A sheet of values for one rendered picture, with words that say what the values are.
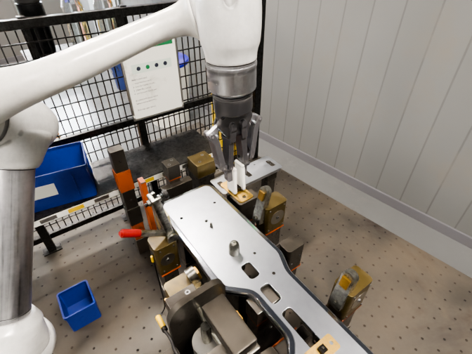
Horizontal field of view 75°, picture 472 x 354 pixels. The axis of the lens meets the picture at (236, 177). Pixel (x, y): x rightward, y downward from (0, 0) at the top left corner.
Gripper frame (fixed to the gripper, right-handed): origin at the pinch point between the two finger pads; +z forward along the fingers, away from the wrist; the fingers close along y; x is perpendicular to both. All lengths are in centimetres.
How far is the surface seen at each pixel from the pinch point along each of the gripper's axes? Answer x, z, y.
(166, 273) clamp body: -13.7, 36.5, 17.6
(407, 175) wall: -29, 102, -176
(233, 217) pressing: -15.3, 30.6, -9.0
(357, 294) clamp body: 27.4, 27.8, -15.8
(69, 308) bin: -38, 59, 47
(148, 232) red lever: -15.5, 19.3, 18.7
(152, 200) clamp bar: -14.7, 8.7, 15.7
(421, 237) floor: 1, 134, -162
